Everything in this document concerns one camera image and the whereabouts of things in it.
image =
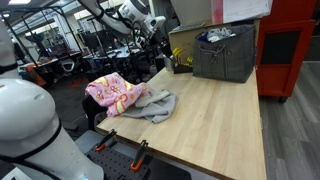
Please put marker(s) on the pink patterned fleece blanket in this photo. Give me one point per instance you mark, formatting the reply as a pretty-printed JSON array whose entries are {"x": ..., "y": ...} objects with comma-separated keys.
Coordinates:
[{"x": 113, "y": 91}]

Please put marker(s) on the black office chair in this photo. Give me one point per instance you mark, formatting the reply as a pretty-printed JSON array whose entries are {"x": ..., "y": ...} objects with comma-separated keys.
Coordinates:
[{"x": 91, "y": 108}]

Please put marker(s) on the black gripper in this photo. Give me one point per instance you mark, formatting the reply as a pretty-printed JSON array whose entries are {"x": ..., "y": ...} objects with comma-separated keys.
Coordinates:
[{"x": 154, "y": 35}]

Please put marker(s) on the grey towel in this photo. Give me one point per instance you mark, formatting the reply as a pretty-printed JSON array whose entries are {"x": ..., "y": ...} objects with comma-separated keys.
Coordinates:
[{"x": 156, "y": 108}]

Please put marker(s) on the black orange bar clamp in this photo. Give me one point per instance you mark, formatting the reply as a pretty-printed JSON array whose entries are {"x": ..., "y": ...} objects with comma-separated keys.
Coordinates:
[
  {"x": 105, "y": 140},
  {"x": 140, "y": 155}
]

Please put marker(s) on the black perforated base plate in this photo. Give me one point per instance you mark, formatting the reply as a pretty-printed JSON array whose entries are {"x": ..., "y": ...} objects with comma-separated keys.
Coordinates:
[{"x": 113, "y": 163}]

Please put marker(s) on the whitish towel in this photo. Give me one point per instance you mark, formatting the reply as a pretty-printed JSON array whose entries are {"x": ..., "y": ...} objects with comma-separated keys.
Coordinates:
[{"x": 153, "y": 96}]

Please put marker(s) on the red tool cabinet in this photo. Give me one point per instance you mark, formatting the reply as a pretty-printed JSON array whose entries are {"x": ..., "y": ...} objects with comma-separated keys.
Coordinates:
[{"x": 286, "y": 50}]

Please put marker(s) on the white clothes in basket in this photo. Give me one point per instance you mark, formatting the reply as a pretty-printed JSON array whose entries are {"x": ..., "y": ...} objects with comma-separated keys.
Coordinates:
[{"x": 220, "y": 34}]

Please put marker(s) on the brown cardboard box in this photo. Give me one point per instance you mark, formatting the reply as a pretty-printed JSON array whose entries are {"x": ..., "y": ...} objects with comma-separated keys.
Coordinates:
[{"x": 181, "y": 38}]

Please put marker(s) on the pink white wall poster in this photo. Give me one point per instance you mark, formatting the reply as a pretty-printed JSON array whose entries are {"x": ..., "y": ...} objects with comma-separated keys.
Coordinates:
[{"x": 243, "y": 10}]

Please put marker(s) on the grey felt basket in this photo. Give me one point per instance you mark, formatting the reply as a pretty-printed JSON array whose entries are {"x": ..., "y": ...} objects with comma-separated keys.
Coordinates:
[{"x": 226, "y": 56}]

